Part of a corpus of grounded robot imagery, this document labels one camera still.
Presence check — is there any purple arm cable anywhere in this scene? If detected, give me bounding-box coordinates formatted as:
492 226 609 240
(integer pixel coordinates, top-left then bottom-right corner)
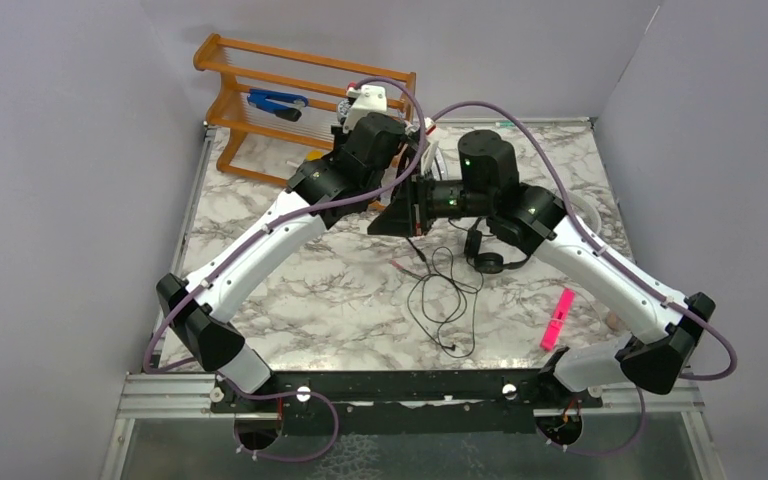
430 100 739 460
142 76 430 464

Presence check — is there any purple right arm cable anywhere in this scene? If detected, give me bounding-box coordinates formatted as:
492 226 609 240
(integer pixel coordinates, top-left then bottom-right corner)
430 100 739 460

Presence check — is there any thin black headphone cable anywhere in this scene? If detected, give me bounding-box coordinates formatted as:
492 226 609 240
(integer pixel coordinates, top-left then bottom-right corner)
405 246 486 359

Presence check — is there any blue black hand tool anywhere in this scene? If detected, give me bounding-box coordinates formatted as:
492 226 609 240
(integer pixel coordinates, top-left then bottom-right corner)
246 88 309 122

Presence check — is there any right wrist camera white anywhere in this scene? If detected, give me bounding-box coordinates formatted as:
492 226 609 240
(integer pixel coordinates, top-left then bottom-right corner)
406 117 437 144

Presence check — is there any small black on-ear headphones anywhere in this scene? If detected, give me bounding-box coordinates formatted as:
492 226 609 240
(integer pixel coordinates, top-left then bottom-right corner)
463 217 530 275

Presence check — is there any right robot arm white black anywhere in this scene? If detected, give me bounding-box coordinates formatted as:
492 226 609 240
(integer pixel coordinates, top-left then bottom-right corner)
367 130 716 407

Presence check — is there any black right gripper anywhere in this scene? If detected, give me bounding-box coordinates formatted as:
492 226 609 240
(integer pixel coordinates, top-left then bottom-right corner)
368 166 494 238

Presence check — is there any black red headset cable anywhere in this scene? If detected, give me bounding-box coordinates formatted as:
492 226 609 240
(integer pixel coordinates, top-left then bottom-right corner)
389 231 438 278

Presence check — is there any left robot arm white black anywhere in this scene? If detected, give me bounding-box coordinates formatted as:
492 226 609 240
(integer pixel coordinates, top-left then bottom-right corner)
156 113 407 411

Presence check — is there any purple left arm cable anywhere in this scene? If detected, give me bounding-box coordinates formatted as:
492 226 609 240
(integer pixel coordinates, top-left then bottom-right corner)
142 76 430 464

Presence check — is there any white over-ear headphones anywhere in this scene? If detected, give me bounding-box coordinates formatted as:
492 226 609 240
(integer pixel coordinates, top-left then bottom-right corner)
557 191 603 236

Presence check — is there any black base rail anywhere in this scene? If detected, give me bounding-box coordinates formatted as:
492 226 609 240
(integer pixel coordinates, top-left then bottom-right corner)
210 368 602 437

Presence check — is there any yellow grey small object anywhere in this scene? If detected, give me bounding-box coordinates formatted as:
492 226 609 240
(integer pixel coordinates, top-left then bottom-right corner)
305 150 324 161

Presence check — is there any white black gaming headset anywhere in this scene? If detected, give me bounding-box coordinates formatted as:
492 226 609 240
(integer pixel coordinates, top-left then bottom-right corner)
394 127 450 180

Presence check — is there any wooden orange shelf rack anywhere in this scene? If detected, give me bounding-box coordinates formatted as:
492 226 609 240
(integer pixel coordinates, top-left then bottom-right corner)
192 33 417 186

